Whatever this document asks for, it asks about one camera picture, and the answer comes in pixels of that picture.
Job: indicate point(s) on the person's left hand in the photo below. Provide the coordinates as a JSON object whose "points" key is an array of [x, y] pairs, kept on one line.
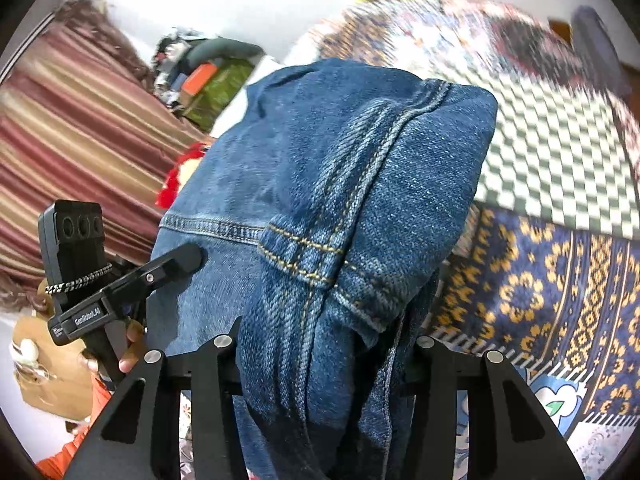
{"points": [[134, 340]]}

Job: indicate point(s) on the white cloth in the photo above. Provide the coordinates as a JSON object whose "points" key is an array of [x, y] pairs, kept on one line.
{"points": [[240, 95]]}

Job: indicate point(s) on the orange box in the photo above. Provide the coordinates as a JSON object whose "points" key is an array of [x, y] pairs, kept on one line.
{"points": [[200, 80]]}

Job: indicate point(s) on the red fuzzy cloth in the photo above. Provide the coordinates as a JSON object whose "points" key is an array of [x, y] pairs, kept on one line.
{"points": [[182, 175]]}

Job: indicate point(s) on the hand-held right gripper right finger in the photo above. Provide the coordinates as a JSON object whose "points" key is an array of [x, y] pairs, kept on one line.
{"points": [[425, 360]]}

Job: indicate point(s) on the orange cloth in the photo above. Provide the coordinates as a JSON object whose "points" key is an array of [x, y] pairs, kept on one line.
{"points": [[75, 440]]}

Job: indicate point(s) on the striped maroon curtain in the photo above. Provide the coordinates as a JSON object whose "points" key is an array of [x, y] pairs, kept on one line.
{"points": [[75, 135]]}

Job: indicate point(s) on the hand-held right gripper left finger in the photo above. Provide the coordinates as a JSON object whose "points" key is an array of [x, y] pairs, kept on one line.
{"points": [[220, 360]]}

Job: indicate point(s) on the grey rolled bag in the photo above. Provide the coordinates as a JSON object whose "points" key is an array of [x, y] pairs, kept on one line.
{"points": [[225, 50]]}

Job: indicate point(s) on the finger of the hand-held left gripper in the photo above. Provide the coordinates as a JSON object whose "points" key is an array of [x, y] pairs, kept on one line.
{"points": [[175, 262]]}

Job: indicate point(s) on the blue denim jacket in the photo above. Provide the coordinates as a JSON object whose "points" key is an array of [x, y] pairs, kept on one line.
{"points": [[320, 200]]}

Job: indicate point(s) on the brown paper bag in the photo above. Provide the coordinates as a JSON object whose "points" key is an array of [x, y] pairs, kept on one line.
{"points": [[55, 360]]}

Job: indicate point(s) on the cluttered shelf items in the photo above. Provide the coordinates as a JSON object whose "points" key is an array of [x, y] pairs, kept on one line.
{"points": [[170, 60]]}

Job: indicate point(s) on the patchwork printed blanket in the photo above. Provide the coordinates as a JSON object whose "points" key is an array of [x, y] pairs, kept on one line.
{"points": [[550, 260]]}

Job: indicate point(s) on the blue-grey cushion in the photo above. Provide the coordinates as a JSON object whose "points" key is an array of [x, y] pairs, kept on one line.
{"points": [[597, 45]]}

